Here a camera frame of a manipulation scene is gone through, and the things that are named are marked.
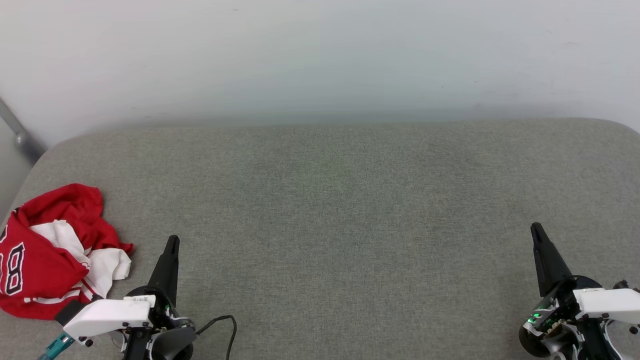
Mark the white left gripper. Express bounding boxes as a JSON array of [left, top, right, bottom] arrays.
[[62, 235, 196, 347]]

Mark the grey metal rail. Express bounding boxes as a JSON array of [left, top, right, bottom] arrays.
[[0, 97, 47, 164]]

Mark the grey fabric sofa seat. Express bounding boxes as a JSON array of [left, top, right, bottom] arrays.
[[0, 117, 640, 360]]

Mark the left teal-plug black cable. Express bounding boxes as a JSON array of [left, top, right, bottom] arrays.
[[39, 332, 76, 360]]

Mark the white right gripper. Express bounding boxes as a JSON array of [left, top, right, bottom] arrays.
[[530, 222, 640, 326]]

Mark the red and white basketball jersey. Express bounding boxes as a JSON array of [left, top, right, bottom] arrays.
[[0, 183, 135, 321]]

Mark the thin black looped cable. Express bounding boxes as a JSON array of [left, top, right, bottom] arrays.
[[195, 314, 237, 360]]

